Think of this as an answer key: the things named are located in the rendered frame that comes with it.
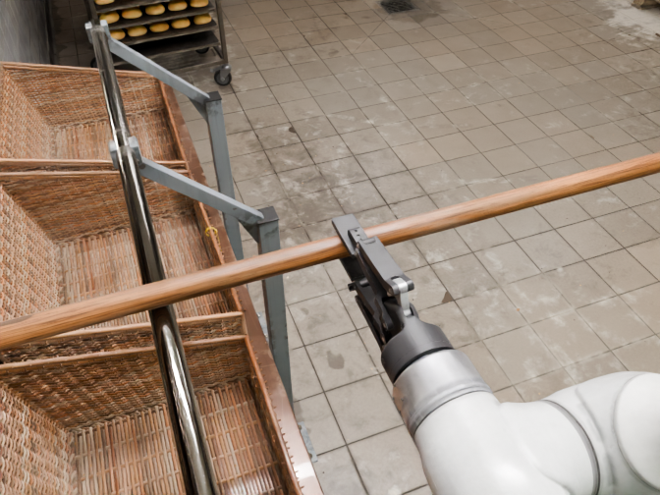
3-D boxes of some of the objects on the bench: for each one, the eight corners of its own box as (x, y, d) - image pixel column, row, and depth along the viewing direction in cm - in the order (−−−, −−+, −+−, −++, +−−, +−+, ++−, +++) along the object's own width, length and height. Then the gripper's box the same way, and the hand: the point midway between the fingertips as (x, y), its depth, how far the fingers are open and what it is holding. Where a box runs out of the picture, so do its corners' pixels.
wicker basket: (30, 428, 124) (-26, 350, 104) (24, 251, 161) (-18, 170, 142) (254, 357, 136) (242, 275, 117) (200, 209, 174) (184, 129, 155)
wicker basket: (24, 244, 164) (-18, 161, 144) (26, 136, 202) (-7, 59, 182) (198, 205, 175) (182, 125, 156) (169, 110, 213) (153, 35, 194)
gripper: (401, 335, 55) (313, 187, 71) (389, 424, 66) (315, 279, 82) (470, 312, 57) (370, 173, 73) (448, 403, 68) (365, 265, 84)
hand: (352, 246), depth 75 cm, fingers closed on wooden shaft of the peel, 3 cm apart
